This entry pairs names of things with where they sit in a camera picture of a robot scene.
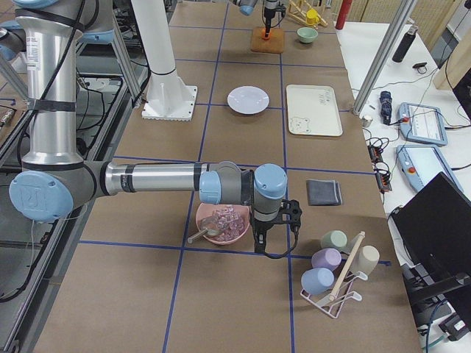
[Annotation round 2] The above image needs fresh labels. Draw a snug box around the purple cup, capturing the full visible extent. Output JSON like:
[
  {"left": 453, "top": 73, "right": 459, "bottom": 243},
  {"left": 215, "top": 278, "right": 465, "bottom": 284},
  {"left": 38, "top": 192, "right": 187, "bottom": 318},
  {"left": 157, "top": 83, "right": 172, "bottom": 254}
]
[{"left": 311, "top": 248, "right": 341, "bottom": 271}]

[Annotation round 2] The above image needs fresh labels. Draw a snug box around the teach pendant near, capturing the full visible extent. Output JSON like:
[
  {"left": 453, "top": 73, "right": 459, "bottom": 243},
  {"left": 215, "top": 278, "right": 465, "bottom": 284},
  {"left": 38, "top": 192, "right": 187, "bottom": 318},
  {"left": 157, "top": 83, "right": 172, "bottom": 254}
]
[{"left": 396, "top": 144, "right": 463, "bottom": 192}]

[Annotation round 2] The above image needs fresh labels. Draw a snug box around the white wire cup rack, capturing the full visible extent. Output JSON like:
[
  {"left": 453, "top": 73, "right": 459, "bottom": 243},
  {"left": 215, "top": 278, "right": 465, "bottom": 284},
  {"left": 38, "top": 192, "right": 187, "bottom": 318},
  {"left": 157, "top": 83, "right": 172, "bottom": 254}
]
[{"left": 300, "top": 231, "right": 368, "bottom": 318}]

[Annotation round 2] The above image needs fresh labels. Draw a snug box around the small metal cup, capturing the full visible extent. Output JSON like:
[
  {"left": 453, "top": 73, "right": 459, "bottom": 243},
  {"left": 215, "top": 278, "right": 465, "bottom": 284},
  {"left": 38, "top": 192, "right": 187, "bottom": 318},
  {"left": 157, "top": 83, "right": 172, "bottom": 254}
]
[{"left": 361, "top": 115, "right": 373, "bottom": 128}]

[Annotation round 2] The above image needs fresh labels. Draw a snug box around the wooden cutting board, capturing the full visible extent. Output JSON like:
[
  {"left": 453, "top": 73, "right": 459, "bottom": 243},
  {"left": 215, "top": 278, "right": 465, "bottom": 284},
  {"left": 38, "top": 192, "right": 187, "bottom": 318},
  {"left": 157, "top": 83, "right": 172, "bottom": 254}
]
[{"left": 250, "top": 26, "right": 285, "bottom": 54}]

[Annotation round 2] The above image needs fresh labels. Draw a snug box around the orange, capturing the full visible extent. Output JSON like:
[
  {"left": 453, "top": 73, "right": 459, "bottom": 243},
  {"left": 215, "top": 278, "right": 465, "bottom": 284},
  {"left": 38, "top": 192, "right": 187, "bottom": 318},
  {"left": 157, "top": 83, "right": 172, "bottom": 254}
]
[{"left": 261, "top": 27, "right": 271, "bottom": 40}]

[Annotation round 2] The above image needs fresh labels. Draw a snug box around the folded grey cloth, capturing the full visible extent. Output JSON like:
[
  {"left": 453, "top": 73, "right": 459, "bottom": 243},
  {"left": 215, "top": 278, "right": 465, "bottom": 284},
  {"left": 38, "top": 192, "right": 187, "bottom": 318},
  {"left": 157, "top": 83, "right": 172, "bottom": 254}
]
[{"left": 306, "top": 179, "right": 343, "bottom": 206}]

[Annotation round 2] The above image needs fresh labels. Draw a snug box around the metal scoop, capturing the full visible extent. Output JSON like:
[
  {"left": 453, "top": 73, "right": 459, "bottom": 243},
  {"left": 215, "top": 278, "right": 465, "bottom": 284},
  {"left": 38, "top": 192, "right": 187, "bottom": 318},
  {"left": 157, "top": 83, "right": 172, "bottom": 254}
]
[{"left": 187, "top": 216, "right": 222, "bottom": 244}]

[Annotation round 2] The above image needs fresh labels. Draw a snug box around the black laptop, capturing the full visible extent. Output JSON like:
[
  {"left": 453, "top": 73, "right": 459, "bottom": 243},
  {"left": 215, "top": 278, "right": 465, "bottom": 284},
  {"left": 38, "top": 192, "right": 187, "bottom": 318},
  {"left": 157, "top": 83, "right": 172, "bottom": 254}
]
[{"left": 392, "top": 172, "right": 470, "bottom": 279}]

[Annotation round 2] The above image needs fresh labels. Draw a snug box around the green cup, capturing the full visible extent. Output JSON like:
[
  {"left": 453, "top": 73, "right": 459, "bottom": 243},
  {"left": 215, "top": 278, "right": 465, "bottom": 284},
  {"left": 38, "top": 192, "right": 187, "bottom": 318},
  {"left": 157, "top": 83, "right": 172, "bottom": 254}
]
[{"left": 320, "top": 229, "right": 348, "bottom": 252}]

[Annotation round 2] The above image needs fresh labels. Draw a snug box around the aluminium frame post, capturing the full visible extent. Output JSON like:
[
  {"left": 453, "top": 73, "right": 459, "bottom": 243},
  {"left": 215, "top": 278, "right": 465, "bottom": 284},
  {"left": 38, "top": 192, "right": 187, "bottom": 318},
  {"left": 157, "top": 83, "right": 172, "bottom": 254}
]
[{"left": 352, "top": 0, "right": 417, "bottom": 115}]

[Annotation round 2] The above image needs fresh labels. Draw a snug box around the teach pendant far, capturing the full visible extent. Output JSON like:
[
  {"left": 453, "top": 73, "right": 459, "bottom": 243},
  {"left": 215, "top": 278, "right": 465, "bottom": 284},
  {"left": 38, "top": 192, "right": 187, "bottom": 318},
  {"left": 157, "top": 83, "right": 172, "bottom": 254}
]
[{"left": 397, "top": 102, "right": 448, "bottom": 146}]

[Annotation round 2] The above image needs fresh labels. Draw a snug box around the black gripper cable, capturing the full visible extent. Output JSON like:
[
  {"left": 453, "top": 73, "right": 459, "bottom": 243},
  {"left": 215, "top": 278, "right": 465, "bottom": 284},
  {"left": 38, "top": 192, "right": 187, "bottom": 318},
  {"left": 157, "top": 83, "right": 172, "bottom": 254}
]
[{"left": 263, "top": 220, "right": 300, "bottom": 259}]

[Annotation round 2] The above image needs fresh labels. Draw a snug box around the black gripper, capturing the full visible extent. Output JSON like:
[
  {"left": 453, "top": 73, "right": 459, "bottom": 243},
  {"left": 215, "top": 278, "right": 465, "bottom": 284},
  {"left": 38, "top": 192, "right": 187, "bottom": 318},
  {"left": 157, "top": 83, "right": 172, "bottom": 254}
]
[
  {"left": 251, "top": 218, "right": 275, "bottom": 253},
  {"left": 263, "top": 0, "right": 277, "bottom": 33}
]

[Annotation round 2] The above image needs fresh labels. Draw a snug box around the black water bottle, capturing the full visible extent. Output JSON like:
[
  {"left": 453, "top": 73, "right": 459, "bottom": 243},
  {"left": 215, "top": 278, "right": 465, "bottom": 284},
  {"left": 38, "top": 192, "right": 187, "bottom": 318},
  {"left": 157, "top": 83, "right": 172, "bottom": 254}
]
[{"left": 392, "top": 25, "right": 419, "bottom": 63}]

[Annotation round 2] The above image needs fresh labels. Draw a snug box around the white plate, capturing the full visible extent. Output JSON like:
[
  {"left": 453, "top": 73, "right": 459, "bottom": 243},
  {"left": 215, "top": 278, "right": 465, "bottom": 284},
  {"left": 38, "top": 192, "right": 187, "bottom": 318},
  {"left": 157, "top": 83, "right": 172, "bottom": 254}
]
[{"left": 227, "top": 86, "right": 269, "bottom": 115}]

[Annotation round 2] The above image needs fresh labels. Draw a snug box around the blue cup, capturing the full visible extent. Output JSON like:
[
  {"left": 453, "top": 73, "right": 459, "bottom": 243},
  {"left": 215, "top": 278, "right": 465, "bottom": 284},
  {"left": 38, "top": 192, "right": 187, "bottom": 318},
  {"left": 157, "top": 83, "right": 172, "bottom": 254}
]
[{"left": 301, "top": 268, "right": 335, "bottom": 295}]

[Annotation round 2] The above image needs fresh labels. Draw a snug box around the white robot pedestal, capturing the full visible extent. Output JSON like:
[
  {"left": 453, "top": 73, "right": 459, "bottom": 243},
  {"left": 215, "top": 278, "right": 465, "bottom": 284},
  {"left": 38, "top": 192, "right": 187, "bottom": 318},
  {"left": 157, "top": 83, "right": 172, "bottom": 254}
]
[{"left": 131, "top": 0, "right": 198, "bottom": 121}]

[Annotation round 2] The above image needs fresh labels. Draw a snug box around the red cylinder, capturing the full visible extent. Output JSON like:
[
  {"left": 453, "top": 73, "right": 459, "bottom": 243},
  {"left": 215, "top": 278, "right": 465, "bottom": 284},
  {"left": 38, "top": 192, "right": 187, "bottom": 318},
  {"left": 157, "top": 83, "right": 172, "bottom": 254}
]
[{"left": 335, "top": 0, "right": 353, "bottom": 30}]

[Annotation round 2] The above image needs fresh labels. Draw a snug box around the beige cup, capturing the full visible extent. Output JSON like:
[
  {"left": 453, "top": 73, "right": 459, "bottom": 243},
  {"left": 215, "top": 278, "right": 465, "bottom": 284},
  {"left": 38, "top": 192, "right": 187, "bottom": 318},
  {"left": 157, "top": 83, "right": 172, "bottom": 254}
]
[{"left": 351, "top": 246, "right": 380, "bottom": 276}]

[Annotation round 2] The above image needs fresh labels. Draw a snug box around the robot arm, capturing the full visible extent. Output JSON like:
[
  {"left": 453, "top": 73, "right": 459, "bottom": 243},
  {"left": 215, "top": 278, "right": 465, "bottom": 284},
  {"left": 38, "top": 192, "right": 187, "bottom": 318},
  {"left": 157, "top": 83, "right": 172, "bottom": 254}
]
[
  {"left": 9, "top": 1, "right": 300, "bottom": 254},
  {"left": 231, "top": 0, "right": 286, "bottom": 38}
]

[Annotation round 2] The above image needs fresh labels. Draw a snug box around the folded dark blue umbrella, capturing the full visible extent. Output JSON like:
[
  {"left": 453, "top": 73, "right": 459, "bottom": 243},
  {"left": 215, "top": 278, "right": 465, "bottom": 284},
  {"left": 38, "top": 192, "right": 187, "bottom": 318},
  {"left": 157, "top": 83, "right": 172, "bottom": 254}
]
[{"left": 380, "top": 90, "right": 392, "bottom": 125}]

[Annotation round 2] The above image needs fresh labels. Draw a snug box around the green bowl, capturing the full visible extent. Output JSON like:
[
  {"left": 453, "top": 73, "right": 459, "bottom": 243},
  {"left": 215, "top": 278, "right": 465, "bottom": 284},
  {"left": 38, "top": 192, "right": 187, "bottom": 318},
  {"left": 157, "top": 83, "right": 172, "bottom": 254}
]
[{"left": 297, "top": 27, "right": 319, "bottom": 44}]

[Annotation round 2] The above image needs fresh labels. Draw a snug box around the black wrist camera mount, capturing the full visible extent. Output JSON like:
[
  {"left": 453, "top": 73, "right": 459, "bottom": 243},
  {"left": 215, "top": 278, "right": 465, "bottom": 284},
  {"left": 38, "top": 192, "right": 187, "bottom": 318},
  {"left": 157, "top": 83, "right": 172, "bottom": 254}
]
[{"left": 277, "top": 199, "right": 302, "bottom": 227}]

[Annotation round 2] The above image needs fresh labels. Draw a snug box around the wooden mug rack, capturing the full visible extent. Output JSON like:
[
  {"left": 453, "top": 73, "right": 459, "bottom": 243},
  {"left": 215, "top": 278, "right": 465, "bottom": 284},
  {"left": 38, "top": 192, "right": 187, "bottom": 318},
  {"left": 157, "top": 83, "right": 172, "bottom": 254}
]
[{"left": 288, "top": 0, "right": 328, "bottom": 29}]

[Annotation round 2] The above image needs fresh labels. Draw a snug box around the pink bowl with ice cubes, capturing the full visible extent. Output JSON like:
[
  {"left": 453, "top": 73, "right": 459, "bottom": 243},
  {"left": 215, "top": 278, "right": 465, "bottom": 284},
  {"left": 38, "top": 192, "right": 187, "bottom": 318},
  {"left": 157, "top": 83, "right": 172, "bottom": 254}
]
[{"left": 196, "top": 203, "right": 250, "bottom": 245}]

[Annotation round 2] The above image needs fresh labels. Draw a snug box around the teach pendant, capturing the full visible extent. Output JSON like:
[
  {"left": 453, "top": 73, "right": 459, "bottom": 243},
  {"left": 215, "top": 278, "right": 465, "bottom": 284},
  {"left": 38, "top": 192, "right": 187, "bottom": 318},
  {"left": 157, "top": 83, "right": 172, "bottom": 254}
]
[
  {"left": 396, "top": 144, "right": 463, "bottom": 192},
  {"left": 397, "top": 102, "right": 448, "bottom": 146}
]

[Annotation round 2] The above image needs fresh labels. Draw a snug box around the yellow cup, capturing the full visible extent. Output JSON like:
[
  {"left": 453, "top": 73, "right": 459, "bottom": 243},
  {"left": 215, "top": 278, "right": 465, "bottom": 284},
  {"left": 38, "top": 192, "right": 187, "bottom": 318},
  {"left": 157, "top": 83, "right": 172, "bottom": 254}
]
[{"left": 305, "top": 9, "right": 320, "bottom": 26}]

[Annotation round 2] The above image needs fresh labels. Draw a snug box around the cream bear tray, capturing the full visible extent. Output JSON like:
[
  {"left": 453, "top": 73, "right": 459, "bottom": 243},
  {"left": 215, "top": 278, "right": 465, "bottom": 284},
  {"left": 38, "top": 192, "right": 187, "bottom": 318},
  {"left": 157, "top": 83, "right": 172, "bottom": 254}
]
[{"left": 286, "top": 85, "right": 343, "bottom": 138}]

